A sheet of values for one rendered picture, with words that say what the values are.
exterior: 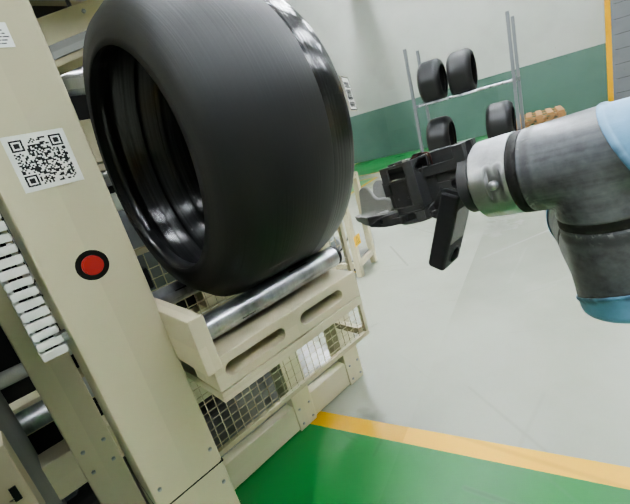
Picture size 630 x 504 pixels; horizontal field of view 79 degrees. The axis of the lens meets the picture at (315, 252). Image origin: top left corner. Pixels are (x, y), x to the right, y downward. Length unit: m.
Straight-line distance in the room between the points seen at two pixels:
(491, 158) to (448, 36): 11.25
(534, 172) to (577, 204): 0.05
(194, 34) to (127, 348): 0.48
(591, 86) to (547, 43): 1.41
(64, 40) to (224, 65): 0.62
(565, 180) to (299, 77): 0.39
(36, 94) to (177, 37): 0.21
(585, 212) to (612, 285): 0.08
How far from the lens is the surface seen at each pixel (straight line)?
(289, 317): 0.72
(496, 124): 5.76
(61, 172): 0.67
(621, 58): 11.46
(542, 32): 11.45
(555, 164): 0.43
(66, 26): 1.16
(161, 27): 0.64
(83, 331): 0.68
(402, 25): 12.01
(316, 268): 0.78
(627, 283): 0.47
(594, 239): 0.45
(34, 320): 0.69
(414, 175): 0.50
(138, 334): 0.70
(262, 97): 0.58
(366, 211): 0.59
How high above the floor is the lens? 1.16
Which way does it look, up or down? 16 degrees down
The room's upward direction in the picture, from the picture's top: 15 degrees counter-clockwise
